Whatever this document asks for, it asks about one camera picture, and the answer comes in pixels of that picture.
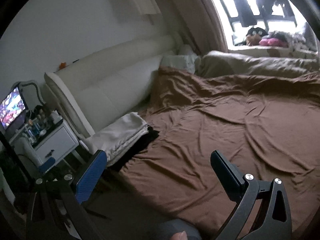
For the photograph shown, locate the black plush toy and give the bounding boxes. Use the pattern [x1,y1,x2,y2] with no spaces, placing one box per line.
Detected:
[246,27,268,46]

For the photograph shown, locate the left beige curtain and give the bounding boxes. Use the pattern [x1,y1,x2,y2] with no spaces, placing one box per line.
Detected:
[156,0,228,54]

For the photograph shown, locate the light grey jacket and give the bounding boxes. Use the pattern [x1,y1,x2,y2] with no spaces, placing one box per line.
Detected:
[84,112,148,167]

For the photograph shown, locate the tablet screen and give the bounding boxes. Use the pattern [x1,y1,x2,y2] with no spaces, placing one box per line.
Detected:
[1,86,26,130]

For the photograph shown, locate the white padded headboard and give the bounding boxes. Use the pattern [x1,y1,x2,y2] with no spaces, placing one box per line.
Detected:
[44,34,183,139]

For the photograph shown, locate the dark hanging garment left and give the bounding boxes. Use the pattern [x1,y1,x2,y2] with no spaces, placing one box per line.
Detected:
[233,0,257,27]

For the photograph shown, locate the pink plush toy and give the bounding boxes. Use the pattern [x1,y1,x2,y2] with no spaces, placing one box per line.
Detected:
[259,38,288,48]

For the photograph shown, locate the beige duvet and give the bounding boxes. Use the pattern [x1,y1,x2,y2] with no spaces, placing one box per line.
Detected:
[195,50,319,79]

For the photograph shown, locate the brown bed sheet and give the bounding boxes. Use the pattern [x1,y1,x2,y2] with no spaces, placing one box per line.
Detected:
[120,67,319,239]

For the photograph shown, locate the white pillow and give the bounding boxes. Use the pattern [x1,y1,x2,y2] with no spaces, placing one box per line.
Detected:
[160,44,201,74]

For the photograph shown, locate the white nightstand left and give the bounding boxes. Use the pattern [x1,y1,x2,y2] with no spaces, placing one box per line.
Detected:
[14,120,79,167]

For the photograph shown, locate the clothes pile on sill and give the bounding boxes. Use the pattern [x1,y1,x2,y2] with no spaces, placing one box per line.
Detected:
[268,21,318,52]

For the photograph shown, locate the grey trousered knee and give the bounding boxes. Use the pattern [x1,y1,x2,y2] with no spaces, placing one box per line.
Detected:
[148,219,202,240]

